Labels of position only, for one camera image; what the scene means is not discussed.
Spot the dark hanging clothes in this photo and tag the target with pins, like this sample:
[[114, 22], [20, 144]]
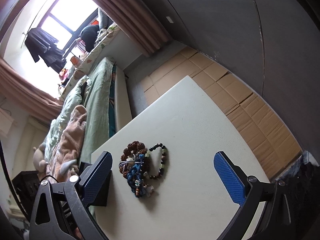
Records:
[[42, 45]]

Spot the white wall switch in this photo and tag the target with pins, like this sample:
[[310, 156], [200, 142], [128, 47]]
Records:
[[170, 20]]

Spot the grey pillow on sill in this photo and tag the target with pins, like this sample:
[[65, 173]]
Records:
[[104, 20]]

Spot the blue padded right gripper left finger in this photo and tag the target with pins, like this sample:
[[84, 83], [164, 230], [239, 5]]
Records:
[[61, 210]]

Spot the patterned window seat cushion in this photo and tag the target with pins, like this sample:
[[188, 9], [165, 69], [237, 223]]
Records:
[[83, 66]]

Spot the black backpack on sill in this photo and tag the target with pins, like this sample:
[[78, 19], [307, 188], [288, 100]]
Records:
[[89, 36]]

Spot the black device with dials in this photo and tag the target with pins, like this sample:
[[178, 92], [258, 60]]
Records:
[[26, 185]]

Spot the pink fleece blanket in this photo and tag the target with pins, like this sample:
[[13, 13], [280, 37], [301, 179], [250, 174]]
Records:
[[64, 160]]

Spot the beige plush toy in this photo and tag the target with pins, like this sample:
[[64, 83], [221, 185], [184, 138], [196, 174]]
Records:
[[39, 161]]

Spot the light green floral duvet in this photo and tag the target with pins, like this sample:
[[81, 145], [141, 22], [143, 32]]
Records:
[[75, 97]]

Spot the left pink curtain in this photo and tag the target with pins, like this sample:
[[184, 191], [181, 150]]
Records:
[[36, 102]]

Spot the pink curtain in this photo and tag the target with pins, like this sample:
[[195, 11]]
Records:
[[137, 22], [36, 102]]

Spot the bed with green sheet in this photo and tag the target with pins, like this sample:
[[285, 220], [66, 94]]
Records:
[[107, 106]]

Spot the pink towel on wall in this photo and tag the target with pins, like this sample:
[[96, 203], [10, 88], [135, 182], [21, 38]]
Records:
[[6, 122]]

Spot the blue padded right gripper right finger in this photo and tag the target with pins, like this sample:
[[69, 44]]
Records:
[[275, 221]]

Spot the right pink curtain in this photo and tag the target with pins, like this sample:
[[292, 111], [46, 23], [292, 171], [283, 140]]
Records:
[[137, 22]]

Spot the black jewelry box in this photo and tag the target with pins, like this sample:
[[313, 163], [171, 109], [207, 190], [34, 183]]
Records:
[[102, 195]]

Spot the cardboard floor sheets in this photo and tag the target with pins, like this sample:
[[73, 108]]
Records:
[[266, 135]]

